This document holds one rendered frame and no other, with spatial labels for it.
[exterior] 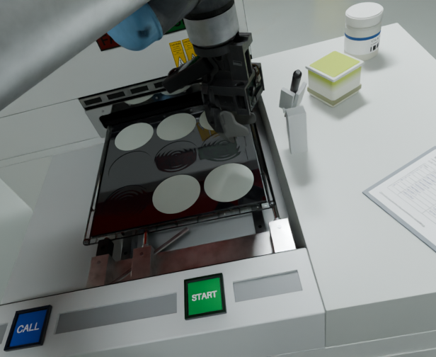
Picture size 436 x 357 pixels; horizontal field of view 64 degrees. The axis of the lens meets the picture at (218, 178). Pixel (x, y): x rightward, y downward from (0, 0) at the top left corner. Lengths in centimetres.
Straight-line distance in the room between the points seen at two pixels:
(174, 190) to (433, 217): 45
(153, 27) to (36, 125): 71
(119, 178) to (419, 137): 59
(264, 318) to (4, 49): 40
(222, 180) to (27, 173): 70
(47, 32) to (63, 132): 85
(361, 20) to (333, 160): 31
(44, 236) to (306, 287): 63
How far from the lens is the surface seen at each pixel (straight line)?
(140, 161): 81
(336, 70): 69
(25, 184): 125
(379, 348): 66
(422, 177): 60
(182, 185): 71
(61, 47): 23
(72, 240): 86
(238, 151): 74
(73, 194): 96
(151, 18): 40
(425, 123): 69
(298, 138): 60
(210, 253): 63
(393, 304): 50
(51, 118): 104
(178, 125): 86
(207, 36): 51
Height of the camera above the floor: 141
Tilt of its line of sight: 46 degrees down
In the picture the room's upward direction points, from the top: 18 degrees counter-clockwise
